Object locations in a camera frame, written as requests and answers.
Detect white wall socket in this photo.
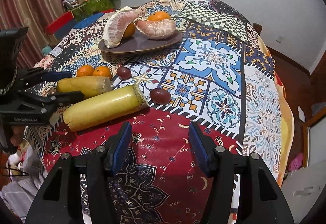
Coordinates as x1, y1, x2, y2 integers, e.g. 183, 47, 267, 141
276, 36, 283, 43

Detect white crumpled cloth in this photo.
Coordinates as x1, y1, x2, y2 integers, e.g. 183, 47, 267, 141
1, 146, 48, 222

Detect large orange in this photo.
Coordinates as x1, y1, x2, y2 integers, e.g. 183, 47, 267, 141
122, 22, 136, 39
147, 11, 171, 22

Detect blue patchwork bed quilt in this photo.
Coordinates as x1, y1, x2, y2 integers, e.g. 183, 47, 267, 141
73, 12, 113, 29

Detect red box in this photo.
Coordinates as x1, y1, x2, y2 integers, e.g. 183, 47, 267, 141
45, 11, 76, 35

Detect pomelo wedge with rind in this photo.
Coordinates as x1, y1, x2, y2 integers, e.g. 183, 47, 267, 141
103, 6, 139, 49

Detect purple round plate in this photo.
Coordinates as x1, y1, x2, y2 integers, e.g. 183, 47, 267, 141
98, 30, 183, 55

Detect patchwork patterned tablecloth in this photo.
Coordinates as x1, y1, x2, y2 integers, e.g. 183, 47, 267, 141
26, 0, 292, 223

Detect peeled pomelo wedge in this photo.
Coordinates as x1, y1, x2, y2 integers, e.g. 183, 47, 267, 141
134, 19, 177, 40

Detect striped red gold curtain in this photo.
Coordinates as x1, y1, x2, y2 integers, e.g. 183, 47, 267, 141
1, 0, 64, 68

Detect green storage box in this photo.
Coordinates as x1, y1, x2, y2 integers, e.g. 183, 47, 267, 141
68, 0, 114, 21

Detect small tangerine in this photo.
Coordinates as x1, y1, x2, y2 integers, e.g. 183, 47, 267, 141
92, 66, 112, 79
76, 64, 95, 77

